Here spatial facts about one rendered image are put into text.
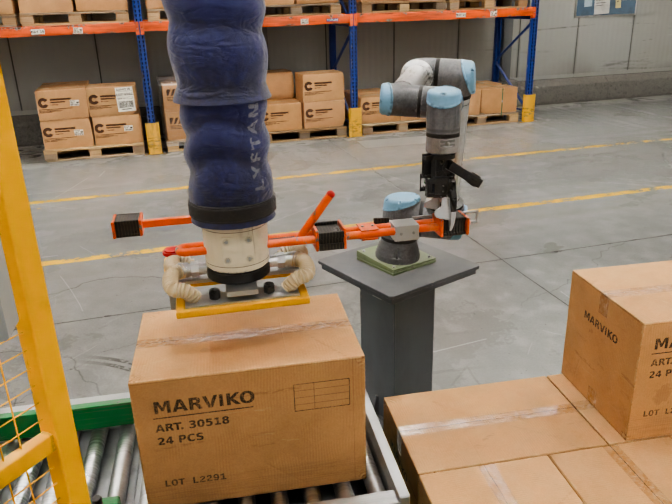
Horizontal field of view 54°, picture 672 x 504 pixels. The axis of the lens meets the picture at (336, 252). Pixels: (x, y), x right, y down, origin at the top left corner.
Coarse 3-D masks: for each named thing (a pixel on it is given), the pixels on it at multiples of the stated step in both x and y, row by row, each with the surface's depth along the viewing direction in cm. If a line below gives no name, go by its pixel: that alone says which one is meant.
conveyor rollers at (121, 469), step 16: (96, 432) 209; (128, 432) 209; (16, 448) 206; (96, 448) 202; (128, 448) 202; (368, 448) 199; (96, 464) 196; (128, 464) 196; (368, 464) 191; (32, 480) 191; (48, 480) 190; (96, 480) 191; (112, 480) 189; (368, 480) 186; (16, 496) 183; (48, 496) 183; (144, 496) 182; (272, 496) 181; (304, 496) 182; (320, 496) 181; (336, 496) 182
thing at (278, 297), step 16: (272, 288) 170; (304, 288) 174; (176, 304) 167; (192, 304) 166; (208, 304) 165; (224, 304) 166; (240, 304) 166; (256, 304) 166; (272, 304) 167; (288, 304) 168
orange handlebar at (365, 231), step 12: (180, 216) 196; (348, 228) 181; (360, 228) 179; (372, 228) 179; (384, 228) 180; (420, 228) 181; (432, 228) 182; (276, 240) 174; (288, 240) 174; (300, 240) 175; (312, 240) 176; (180, 252) 170; (192, 252) 170; (204, 252) 171
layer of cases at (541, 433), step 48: (528, 384) 229; (384, 432) 228; (432, 432) 205; (480, 432) 205; (528, 432) 204; (576, 432) 203; (432, 480) 185; (480, 480) 185; (528, 480) 184; (576, 480) 184; (624, 480) 183
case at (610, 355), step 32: (576, 288) 219; (608, 288) 206; (640, 288) 206; (576, 320) 221; (608, 320) 202; (640, 320) 186; (576, 352) 223; (608, 352) 204; (640, 352) 188; (576, 384) 225; (608, 384) 205; (640, 384) 192; (608, 416) 207; (640, 416) 196
